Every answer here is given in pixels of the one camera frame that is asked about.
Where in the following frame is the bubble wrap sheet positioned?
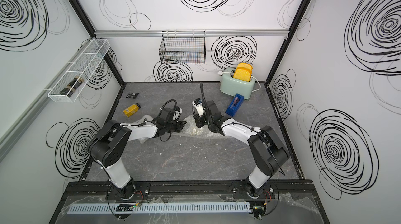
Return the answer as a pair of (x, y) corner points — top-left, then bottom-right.
(178, 115), (223, 139)
(128, 115), (157, 144)

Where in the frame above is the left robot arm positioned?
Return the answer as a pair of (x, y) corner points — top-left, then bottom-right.
(88, 107), (186, 200)

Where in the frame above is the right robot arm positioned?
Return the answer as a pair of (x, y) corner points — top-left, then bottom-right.
(192, 98), (289, 198)

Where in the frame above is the blue tape dispenser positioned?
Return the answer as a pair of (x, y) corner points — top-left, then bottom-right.
(226, 94), (244, 117)

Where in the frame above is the yellow bottle black cap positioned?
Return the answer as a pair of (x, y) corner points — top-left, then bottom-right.
(123, 103), (141, 117)

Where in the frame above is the mint green toaster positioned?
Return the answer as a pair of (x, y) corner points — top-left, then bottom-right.
(220, 68), (256, 100)

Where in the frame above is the small black clip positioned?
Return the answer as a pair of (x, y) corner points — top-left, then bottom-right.
(126, 92), (139, 99)

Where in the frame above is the front yellow sponge toast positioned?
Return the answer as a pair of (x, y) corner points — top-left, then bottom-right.
(233, 67), (252, 82)

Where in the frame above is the yellow sponge toast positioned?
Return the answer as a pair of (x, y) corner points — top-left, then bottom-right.
(237, 63), (253, 72)
(233, 67), (252, 82)

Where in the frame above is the rear yellow sponge toast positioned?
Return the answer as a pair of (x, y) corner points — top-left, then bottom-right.
(237, 63), (253, 72)

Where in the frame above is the dark bottle in shelf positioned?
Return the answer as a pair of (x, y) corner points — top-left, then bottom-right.
(60, 77), (84, 97)

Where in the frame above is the black wire wall basket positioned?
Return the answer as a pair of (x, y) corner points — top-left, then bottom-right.
(159, 30), (206, 64)

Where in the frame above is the white wire wall shelf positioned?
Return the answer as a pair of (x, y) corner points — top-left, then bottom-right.
(48, 39), (110, 103)

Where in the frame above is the white slotted cable duct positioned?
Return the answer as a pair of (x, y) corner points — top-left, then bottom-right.
(67, 202), (251, 215)

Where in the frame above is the black front mounting rail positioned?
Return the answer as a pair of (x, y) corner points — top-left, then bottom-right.
(64, 180), (316, 196)

